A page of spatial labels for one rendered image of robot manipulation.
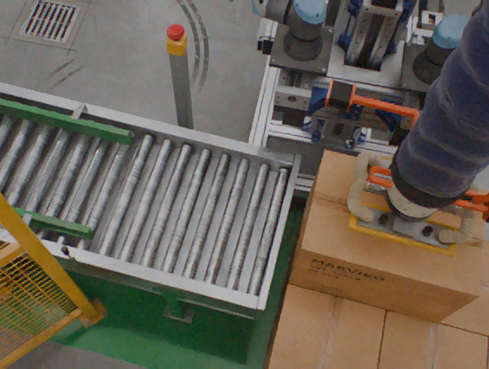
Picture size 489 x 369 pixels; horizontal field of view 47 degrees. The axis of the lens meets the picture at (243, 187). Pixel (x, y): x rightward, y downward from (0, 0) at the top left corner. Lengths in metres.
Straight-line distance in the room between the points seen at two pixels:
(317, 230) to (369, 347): 0.57
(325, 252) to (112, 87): 1.92
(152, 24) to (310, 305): 2.13
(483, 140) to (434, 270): 0.71
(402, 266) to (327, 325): 0.45
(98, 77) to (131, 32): 0.38
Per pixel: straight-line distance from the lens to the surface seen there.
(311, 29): 2.05
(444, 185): 1.56
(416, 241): 1.84
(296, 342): 2.21
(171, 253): 2.29
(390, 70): 2.32
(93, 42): 3.62
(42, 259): 2.03
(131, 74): 3.44
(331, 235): 1.92
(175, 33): 2.22
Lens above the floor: 2.70
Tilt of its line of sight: 64 degrees down
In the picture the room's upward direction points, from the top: 5 degrees clockwise
